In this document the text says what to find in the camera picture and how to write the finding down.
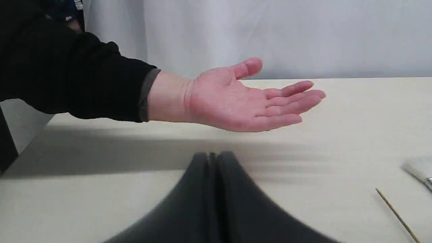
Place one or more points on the forearm in black sleeve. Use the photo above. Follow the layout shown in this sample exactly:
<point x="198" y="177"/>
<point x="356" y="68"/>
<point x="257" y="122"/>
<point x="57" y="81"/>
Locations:
<point x="56" y="70"/>

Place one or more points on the black handled screwdriver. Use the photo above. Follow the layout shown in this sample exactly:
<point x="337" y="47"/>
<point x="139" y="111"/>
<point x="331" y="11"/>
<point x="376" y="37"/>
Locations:
<point x="398" y="216"/>

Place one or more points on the wooden handled paint brush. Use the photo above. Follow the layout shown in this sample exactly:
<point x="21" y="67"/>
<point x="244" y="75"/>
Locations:
<point x="421" y="169"/>

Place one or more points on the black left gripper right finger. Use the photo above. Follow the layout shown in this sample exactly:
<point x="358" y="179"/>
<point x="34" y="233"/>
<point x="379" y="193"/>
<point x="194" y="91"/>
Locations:
<point x="250" y="216"/>

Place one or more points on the person's bare hand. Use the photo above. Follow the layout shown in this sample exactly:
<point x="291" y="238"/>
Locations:
<point x="218" y="98"/>

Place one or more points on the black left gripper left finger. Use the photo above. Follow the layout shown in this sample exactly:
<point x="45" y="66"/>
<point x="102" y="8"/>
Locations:
<point x="185" y="215"/>

